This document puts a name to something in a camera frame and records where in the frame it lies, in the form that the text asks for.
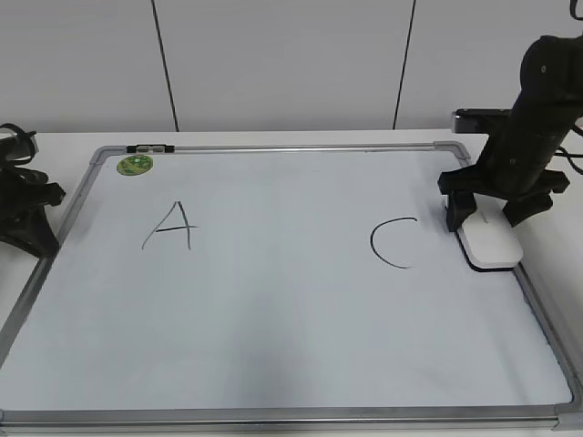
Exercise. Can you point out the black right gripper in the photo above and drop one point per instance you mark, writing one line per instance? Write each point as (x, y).
(523, 178)

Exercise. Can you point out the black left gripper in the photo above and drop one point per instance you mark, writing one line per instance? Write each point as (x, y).
(25, 193)

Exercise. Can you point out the white whiteboard eraser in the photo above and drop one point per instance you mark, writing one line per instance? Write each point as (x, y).
(489, 242)

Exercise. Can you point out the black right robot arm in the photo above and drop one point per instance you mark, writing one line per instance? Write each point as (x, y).
(549, 103)

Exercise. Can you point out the green round magnet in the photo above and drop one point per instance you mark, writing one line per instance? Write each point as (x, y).
(135, 165)

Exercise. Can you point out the white framed whiteboard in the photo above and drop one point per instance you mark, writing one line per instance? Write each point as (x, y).
(282, 287)

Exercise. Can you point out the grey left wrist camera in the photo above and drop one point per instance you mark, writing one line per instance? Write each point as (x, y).
(19, 148)

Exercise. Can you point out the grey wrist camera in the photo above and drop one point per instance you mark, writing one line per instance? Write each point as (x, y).
(478, 120)
(19, 148)

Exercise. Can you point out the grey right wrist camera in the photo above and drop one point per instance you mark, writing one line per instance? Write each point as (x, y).
(478, 120)

